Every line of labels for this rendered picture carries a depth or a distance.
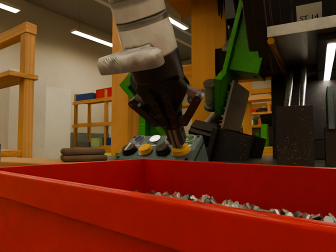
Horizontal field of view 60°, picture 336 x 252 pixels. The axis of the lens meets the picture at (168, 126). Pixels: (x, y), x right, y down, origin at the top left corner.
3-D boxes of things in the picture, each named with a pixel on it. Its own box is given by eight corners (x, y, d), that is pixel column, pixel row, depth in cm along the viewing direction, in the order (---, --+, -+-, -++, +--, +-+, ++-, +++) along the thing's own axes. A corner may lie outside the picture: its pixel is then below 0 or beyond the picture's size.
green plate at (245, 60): (251, 94, 65) (275, 0, 64) (217, 88, 69) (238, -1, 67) (260, 101, 75) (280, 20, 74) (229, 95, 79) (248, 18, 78)
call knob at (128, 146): (132, 155, 52) (130, 150, 52) (120, 155, 54) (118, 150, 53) (139, 147, 54) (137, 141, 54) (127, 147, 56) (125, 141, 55)
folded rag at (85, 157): (101, 159, 75) (101, 147, 75) (108, 161, 67) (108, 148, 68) (60, 160, 71) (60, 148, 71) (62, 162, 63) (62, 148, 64)
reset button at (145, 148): (149, 155, 51) (147, 150, 50) (137, 155, 52) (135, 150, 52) (154, 147, 53) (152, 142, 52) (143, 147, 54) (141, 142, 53)
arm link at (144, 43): (97, 78, 38) (78, 30, 35) (137, 49, 46) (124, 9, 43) (159, 70, 33) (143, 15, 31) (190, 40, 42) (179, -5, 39)
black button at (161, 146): (166, 156, 49) (164, 150, 49) (154, 155, 50) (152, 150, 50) (171, 147, 51) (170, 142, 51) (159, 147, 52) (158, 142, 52)
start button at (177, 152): (186, 157, 47) (184, 151, 47) (170, 157, 49) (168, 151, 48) (192, 147, 50) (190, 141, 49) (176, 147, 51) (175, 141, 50)
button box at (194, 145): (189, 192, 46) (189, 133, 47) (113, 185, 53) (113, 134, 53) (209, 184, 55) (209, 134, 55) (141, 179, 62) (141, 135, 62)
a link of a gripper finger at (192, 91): (176, 80, 41) (169, 91, 42) (203, 100, 41) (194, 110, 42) (182, 73, 43) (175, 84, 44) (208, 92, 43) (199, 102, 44)
